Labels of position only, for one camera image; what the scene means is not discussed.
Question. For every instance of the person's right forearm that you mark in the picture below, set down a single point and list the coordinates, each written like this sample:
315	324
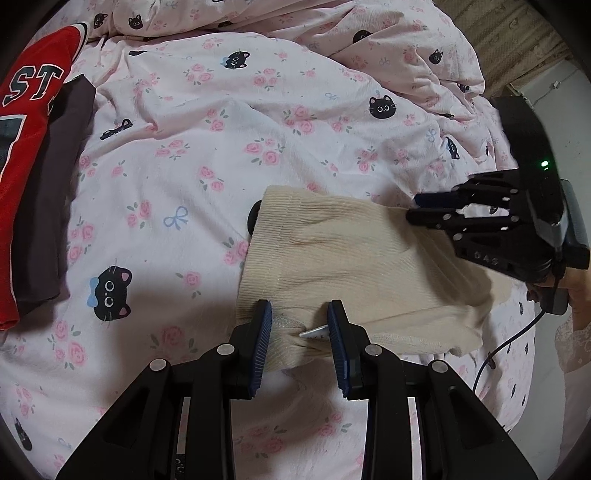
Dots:
577	350

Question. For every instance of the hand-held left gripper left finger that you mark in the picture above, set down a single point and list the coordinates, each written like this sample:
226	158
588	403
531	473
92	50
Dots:
261	341

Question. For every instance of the red numbered jersey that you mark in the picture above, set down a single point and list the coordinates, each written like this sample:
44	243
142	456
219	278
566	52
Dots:
27	115

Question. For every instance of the dark grey folded garment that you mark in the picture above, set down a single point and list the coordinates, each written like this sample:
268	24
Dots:
55	184

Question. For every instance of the cream ribbed knit garment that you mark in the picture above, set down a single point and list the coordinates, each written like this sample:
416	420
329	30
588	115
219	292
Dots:
360	258

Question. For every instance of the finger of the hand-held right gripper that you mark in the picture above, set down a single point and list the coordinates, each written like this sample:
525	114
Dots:
438	199
434	217

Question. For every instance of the person's right hand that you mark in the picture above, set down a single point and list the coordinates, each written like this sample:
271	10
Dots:
581	290

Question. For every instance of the pink cat-print bed sheet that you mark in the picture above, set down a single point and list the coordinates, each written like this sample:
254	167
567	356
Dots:
184	152

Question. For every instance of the beige curtain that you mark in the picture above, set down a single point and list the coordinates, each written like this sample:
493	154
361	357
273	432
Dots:
517	41

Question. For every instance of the pink cat-print duvet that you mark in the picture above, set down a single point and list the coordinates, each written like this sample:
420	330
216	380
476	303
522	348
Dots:
295	23

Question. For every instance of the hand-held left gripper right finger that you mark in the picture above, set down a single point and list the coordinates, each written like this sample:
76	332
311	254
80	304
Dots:
337	350

